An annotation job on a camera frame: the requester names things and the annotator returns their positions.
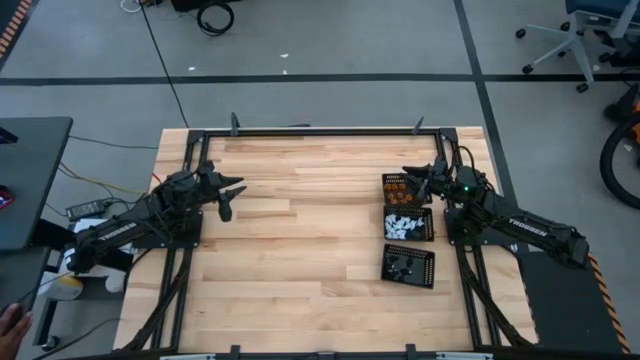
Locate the thin black floor cable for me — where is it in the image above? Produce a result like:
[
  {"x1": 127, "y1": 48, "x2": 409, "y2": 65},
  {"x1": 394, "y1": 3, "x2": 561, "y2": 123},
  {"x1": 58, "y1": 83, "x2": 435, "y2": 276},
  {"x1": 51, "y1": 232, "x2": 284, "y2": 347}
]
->
[{"x1": 68, "y1": 134, "x2": 160, "y2": 150}]

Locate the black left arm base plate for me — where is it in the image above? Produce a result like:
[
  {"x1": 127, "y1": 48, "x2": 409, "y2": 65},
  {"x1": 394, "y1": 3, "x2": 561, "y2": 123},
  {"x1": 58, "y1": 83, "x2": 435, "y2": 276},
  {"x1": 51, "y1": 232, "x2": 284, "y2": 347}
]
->
[{"x1": 130, "y1": 209, "x2": 204, "y2": 250}]

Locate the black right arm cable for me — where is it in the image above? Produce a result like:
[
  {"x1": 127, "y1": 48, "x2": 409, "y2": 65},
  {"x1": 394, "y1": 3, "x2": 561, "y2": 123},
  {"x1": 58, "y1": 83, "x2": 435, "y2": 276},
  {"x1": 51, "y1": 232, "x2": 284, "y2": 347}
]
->
[{"x1": 452, "y1": 144, "x2": 480, "y2": 175}]

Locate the white-legged blue office chair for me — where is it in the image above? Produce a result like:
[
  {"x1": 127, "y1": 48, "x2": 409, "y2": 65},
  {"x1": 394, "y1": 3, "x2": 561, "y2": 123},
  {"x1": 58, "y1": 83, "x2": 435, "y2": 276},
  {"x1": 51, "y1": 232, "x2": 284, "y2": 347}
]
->
[{"x1": 514, "y1": 0, "x2": 640, "y2": 95}]

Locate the black equipment case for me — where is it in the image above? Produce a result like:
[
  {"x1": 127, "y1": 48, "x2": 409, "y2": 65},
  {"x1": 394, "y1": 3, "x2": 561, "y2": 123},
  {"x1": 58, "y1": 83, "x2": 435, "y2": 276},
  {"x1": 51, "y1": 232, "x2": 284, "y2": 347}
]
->
[{"x1": 171, "y1": 0, "x2": 244, "y2": 12}]

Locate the black desk crossbar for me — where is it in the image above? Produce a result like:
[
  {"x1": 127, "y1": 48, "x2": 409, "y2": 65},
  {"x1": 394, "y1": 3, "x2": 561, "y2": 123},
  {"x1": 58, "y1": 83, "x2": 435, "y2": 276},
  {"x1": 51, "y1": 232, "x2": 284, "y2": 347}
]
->
[{"x1": 32, "y1": 218, "x2": 135, "y2": 274}]

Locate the black stand foot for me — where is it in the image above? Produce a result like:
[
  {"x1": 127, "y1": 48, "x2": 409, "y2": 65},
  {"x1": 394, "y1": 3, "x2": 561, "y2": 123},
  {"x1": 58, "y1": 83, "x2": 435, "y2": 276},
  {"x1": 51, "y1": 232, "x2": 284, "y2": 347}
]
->
[{"x1": 33, "y1": 298, "x2": 62, "y2": 351}]

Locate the black and orange machine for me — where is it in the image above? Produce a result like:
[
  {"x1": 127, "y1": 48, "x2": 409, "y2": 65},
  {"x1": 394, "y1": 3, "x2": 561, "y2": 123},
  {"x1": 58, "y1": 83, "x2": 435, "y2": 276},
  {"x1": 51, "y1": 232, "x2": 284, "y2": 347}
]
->
[{"x1": 602, "y1": 82, "x2": 640, "y2": 146}]

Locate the white and yellow bag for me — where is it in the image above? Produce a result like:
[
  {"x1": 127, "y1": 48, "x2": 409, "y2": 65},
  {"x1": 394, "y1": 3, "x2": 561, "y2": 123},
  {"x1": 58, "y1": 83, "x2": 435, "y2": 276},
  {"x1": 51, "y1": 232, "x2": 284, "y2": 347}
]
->
[{"x1": 38, "y1": 273, "x2": 85, "y2": 301}]

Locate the white cardboard box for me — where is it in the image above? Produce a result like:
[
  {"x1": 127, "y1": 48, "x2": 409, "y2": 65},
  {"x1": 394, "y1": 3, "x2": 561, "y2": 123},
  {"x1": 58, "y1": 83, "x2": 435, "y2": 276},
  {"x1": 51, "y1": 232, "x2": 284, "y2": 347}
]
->
[{"x1": 73, "y1": 218, "x2": 140, "y2": 294}]

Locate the black hazard-striped floor mat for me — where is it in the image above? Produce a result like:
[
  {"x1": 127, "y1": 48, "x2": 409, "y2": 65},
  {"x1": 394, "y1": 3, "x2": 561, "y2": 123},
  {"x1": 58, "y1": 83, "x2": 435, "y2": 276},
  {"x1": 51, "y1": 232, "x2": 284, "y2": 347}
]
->
[
  {"x1": 0, "y1": 0, "x2": 36, "y2": 69},
  {"x1": 514, "y1": 249, "x2": 632, "y2": 354}
]

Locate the person's hand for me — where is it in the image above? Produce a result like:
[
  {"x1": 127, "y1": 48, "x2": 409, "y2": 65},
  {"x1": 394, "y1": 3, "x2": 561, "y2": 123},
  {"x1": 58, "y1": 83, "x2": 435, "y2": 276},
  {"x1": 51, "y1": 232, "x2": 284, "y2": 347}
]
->
[{"x1": 0, "y1": 302, "x2": 34, "y2": 360}]

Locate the black chair base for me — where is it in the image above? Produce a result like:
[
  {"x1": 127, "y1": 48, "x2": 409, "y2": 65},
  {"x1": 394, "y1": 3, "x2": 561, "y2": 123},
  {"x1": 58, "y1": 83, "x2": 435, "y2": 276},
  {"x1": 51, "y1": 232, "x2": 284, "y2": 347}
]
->
[{"x1": 593, "y1": 28, "x2": 640, "y2": 69}]

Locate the black slotted plastic basket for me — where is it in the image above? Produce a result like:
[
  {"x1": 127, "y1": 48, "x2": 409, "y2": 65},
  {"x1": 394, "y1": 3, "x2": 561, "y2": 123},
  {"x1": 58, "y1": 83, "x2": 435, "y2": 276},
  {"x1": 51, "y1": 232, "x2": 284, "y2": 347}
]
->
[
  {"x1": 380, "y1": 243, "x2": 436, "y2": 290},
  {"x1": 382, "y1": 205, "x2": 435, "y2": 242},
  {"x1": 381, "y1": 172, "x2": 434, "y2": 206}
]

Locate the yellow floor cable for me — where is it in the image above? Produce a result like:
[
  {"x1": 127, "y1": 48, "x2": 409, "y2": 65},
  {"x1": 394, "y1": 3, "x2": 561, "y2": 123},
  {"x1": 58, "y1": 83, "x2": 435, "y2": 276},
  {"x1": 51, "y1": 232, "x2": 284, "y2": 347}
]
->
[{"x1": 57, "y1": 160, "x2": 150, "y2": 197}]

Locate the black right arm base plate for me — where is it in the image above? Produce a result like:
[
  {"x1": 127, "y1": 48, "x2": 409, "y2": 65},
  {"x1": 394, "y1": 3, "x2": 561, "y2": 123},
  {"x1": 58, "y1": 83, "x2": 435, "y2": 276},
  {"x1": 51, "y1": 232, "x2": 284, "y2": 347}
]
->
[{"x1": 444, "y1": 207, "x2": 535, "y2": 246}]

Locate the coiled black cable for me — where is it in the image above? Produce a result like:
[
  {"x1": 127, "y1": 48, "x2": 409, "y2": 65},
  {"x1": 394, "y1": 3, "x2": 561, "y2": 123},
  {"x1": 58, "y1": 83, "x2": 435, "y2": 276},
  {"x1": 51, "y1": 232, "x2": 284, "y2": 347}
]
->
[{"x1": 196, "y1": 1, "x2": 236, "y2": 37}]

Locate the silver metal bar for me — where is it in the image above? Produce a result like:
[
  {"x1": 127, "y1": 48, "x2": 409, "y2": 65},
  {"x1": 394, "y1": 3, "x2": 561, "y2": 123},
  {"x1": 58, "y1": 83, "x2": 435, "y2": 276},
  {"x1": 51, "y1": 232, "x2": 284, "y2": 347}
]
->
[
  {"x1": 436, "y1": 352, "x2": 495, "y2": 360},
  {"x1": 159, "y1": 352, "x2": 217, "y2": 360}
]

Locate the black power adapter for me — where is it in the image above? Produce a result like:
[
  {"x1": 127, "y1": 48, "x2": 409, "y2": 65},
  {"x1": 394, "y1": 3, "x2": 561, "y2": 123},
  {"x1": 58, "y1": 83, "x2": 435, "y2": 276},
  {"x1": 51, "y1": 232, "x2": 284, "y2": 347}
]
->
[{"x1": 65, "y1": 198, "x2": 107, "y2": 222}]

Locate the dark grey desk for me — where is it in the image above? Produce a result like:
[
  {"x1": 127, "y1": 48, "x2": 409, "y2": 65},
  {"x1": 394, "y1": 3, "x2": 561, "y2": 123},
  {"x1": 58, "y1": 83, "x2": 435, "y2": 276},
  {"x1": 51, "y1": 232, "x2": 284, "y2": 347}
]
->
[{"x1": 0, "y1": 116, "x2": 75, "y2": 252}]

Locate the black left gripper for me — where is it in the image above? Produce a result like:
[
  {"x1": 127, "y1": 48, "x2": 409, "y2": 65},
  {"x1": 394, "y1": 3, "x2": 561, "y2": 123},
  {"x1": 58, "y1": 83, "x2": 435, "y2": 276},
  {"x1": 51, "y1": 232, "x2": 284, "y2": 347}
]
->
[{"x1": 197, "y1": 159, "x2": 248, "y2": 224}]

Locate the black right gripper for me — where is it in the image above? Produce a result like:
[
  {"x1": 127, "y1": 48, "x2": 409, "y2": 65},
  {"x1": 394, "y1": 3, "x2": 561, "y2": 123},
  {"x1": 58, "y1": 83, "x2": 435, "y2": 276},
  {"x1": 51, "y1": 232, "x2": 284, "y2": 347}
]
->
[{"x1": 401, "y1": 156, "x2": 454, "y2": 203}]

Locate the long black floor cable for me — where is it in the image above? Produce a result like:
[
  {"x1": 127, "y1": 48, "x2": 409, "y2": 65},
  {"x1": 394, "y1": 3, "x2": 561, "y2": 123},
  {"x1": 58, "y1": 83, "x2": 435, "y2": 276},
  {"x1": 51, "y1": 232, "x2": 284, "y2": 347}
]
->
[{"x1": 139, "y1": 3, "x2": 190, "y2": 129}]

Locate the black hose loop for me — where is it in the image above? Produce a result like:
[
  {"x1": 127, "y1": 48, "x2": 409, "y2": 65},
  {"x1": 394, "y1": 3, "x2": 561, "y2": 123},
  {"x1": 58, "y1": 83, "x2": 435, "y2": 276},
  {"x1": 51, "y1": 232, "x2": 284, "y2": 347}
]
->
[{"x1": 599, "y1": 119, "x2": 640, "y2": 211}]

